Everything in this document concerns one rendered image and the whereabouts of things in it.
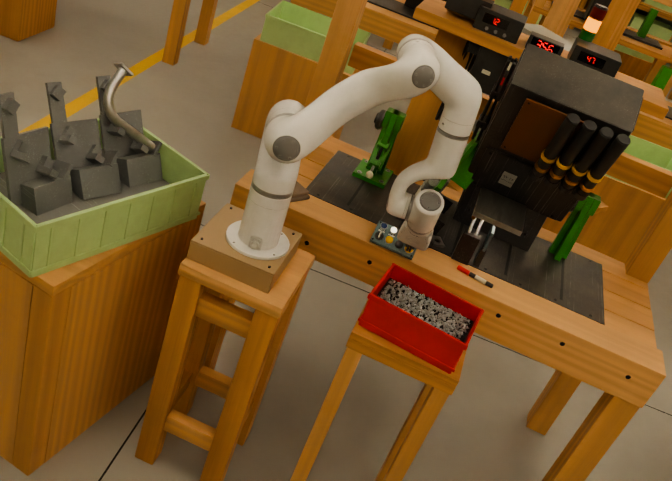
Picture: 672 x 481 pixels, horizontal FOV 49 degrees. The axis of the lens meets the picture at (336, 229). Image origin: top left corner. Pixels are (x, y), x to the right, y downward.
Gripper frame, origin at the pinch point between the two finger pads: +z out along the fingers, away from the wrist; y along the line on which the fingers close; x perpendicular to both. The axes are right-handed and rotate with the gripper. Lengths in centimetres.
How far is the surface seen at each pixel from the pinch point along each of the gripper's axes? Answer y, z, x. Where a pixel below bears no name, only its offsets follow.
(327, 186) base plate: -35.5, 17.9, 16.4
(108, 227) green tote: -79, -21, -43
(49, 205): -98, -20, -44
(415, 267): 4.3, 5.0, -4.2
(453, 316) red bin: 20.5, -3.9, -17.8
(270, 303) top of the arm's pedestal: -29, -17, -42
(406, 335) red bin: 9.5, -9.2, -31.4
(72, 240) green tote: -83, -27, -52
